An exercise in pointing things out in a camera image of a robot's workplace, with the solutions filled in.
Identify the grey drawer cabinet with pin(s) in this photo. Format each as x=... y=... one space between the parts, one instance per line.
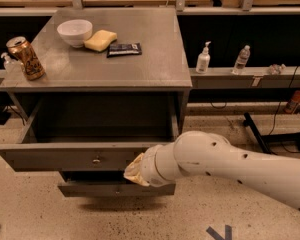
x=162 y=66

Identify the white bowl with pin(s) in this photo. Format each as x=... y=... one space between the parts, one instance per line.
x=75 y=32

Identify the clear water bottle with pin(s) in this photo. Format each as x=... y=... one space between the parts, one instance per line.
x=241 y=60

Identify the grey top drawer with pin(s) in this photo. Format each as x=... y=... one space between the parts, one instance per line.
x=92 y=131

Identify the grey shelf rail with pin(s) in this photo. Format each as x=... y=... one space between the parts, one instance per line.
x=251 y=77

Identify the white pump lotion bottle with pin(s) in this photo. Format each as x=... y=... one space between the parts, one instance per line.
x=203 y=59

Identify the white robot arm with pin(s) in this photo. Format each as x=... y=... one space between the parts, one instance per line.
x=201 y=153

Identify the crumpled clear plastic wrap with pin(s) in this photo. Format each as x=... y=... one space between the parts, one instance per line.
x=276 y=69

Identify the black stand base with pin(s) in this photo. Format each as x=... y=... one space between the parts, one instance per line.
x=264 y=140

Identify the dark snack bar packet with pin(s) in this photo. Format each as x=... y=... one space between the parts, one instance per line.
x=115 y=50

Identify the orange spray bottle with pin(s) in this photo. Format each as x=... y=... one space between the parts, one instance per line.
x=293 y=103

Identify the orange drink can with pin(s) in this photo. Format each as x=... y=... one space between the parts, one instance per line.
x=22 y=50

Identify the small clear sanitizer bottle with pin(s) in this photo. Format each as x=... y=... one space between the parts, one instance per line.
x=9 y=63

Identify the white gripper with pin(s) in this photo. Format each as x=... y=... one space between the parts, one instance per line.
x=148 y=168

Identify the yellow sponge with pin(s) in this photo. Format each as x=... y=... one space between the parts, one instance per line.
x=100 y=40

